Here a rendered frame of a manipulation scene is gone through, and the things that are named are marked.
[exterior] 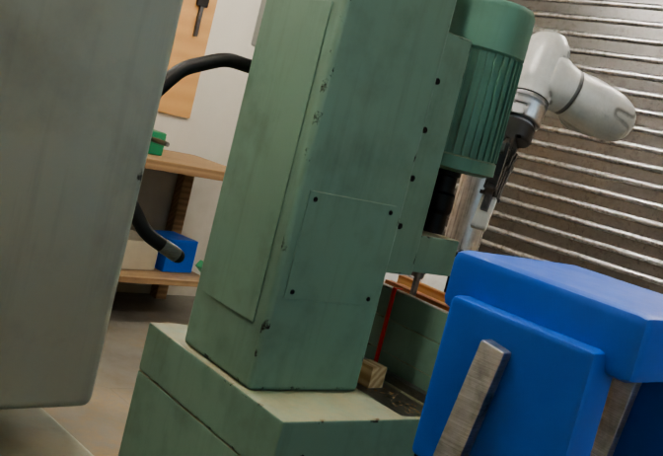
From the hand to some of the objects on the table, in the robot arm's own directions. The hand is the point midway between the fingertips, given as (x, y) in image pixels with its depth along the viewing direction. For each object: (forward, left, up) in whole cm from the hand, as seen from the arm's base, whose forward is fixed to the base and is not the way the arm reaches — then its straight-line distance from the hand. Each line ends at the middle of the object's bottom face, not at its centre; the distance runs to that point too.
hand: (483, 212), depth 176 cm
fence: (+15, -13, -23) cm, 30 cm away
